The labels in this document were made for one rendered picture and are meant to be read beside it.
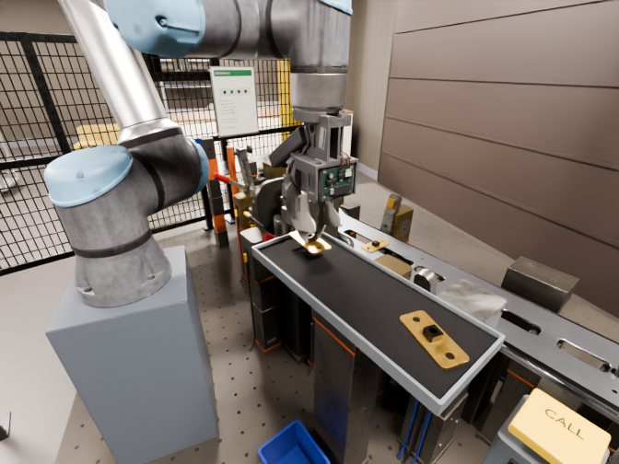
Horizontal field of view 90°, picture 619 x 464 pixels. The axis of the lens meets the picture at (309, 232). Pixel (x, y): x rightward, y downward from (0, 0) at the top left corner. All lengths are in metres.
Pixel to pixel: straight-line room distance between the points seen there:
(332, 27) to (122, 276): 0.47
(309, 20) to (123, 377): 0.62
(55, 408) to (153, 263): 1.56
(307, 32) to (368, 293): 0.34
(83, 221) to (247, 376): 0.59
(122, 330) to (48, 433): 1.44
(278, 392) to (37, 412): 1.45
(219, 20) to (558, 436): 0.50
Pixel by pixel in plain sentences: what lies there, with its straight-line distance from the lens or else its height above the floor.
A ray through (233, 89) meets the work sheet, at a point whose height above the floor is 1.36.
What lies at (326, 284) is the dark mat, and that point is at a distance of 0.47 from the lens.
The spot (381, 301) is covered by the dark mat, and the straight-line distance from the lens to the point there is 0.45.
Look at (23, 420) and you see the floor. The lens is 2.14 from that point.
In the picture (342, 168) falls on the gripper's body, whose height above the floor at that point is 1.33.
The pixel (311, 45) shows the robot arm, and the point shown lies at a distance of 0.41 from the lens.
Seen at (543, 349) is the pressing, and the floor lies 1.00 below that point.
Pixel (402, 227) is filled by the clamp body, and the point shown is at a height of 0.99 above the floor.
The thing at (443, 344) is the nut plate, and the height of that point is 1.16.
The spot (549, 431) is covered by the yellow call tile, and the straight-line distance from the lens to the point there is 0.39.
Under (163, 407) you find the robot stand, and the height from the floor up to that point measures 0.86.
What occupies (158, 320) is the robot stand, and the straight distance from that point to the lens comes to 0.59.
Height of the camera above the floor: 1.44
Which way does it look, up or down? 28 degrees down
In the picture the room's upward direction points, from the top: straight up
